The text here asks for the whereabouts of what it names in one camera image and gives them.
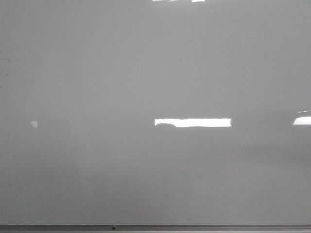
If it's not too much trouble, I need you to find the white whiteboard with aluminium frame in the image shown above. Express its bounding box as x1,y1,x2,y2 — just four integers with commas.
0,0,311,233

